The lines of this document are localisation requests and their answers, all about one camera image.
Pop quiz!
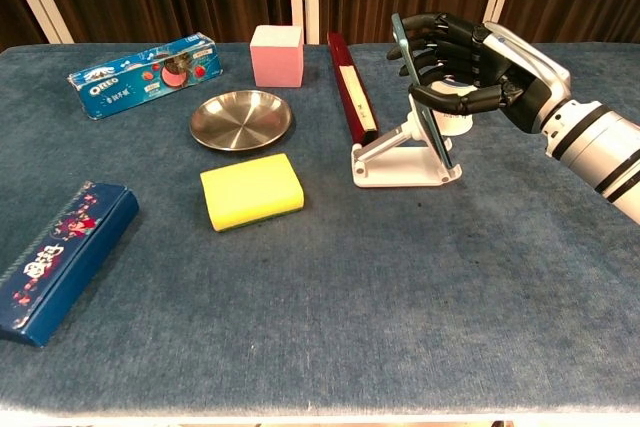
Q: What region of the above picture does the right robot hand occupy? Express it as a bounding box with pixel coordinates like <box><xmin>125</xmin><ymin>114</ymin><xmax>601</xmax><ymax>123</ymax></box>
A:
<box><xmin>385</xmin><ymin>11</ymin><xmax>573</xmax><ymax>136</ymax></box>

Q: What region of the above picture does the black smartphone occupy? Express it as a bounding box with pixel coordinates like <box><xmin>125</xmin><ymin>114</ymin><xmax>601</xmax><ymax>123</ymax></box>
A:
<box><xmin>390</xmin><ymin>13</ymin><xmax>455</xmax><ymax>171</ymax></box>

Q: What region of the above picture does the white phone stand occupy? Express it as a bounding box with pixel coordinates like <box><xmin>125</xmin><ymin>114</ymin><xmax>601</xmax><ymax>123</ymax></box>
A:
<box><xmin>350</xmin><ymin>94</ymin><xmax>463</xmax><ymax>190</ymax></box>

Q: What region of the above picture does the white paper cup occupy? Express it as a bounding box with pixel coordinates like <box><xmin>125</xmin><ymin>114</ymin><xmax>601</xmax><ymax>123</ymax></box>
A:
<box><xmin>428</xmin><ymin>77</ymin><xmax>476</xmax><ymax>137</ymax></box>

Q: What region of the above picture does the dark red long box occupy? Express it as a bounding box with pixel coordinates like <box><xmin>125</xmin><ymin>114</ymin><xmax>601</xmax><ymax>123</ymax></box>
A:
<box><xmin>326</xmin><ymin>31</ymin><xmax>380</xmax><ymax>145</ymax></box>

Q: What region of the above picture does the pink cube block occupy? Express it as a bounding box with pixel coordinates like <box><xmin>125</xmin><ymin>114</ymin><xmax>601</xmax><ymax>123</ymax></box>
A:
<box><xmin>249</xmin><ymin>24</ymin><xmax>305</xmax><ymax>89</ymax></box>

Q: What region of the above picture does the round steel plate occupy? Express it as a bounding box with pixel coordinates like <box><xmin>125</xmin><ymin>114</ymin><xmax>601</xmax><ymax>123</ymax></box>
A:
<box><xmin>188</xmin><ymin>89</ymin><xmax>294</xmax><ymax>152</ymax></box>

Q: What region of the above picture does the yellow sponge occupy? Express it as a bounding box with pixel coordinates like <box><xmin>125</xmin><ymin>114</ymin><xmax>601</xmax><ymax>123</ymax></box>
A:
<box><xmin>199</xmin><ymin>152</ymin><xmax>307</xmax><ymax>234</ymax></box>

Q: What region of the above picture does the blue table cloth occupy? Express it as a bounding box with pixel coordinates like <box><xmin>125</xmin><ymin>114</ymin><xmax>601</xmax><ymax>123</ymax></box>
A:
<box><xmin>0</xmin><ymin>41</ymin><xmax>640</xmax><ymax>421</ymax></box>

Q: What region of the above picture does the blue Oreo cookie box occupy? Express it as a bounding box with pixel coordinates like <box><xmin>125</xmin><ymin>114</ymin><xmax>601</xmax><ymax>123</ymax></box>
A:
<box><xmin>67</xmin><ymin>33</ymin><xmax>224</xmax><ymax>121</ymax></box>

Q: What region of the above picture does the dark blue printed box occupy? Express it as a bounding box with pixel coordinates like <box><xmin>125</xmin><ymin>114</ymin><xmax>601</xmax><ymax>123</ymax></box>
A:
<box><xmin>0</xmin><ymin>180</ymin><xmax>141</xmax><ymax>349</ymax></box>

